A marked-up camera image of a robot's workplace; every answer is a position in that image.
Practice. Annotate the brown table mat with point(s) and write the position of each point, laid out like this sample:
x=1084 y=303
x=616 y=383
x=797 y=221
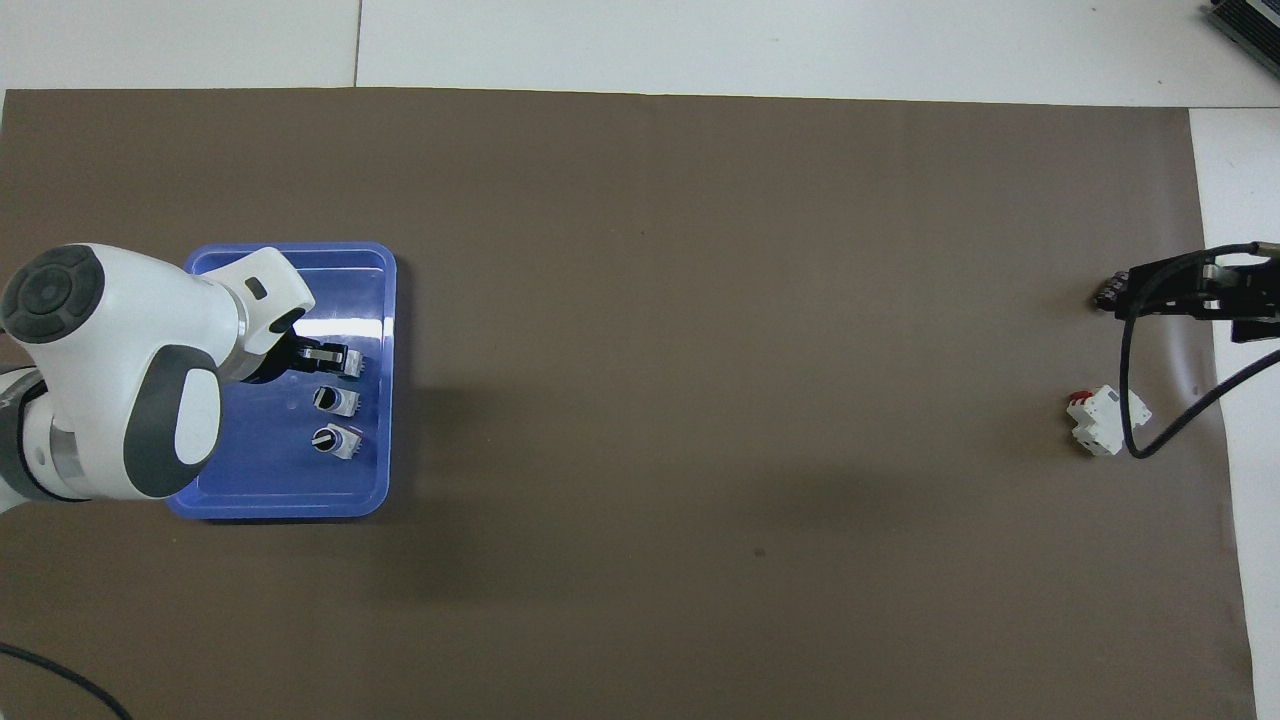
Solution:
x=700 y=400

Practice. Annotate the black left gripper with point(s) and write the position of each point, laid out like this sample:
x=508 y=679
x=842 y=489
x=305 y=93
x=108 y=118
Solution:
x=275 y=362

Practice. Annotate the blue plastic tray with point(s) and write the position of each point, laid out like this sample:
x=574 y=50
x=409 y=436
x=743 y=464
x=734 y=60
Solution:
x=372 y=300

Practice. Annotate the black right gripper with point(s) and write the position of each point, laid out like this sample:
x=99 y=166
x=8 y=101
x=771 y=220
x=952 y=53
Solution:
x=1260 y=315

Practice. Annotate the white circuit breaker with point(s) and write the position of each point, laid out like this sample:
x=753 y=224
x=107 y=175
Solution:
x=1100 y=425

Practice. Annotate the knob switch with green block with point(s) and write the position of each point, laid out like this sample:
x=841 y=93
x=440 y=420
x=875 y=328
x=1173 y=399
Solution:
x=355 y=365

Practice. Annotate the small black terminal block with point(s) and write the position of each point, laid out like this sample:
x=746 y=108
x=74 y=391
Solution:
x=1106 y=296

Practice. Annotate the knob switch with green base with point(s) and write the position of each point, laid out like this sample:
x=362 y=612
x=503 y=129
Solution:
x=335 y=400

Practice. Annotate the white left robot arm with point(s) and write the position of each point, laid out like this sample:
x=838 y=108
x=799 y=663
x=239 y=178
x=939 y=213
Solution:
x=120 y=320

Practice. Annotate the knob switch with red base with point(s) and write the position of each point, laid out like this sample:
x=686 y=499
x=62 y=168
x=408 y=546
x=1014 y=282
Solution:
x=335 y=441

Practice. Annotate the grey finned device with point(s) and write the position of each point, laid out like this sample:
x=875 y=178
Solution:
x=1250 y=25

